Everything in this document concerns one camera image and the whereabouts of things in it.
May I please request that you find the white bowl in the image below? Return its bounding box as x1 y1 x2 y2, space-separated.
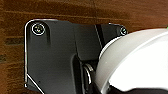
94 27 168 94

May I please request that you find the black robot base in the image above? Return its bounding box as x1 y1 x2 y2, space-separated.
23 18 130 94

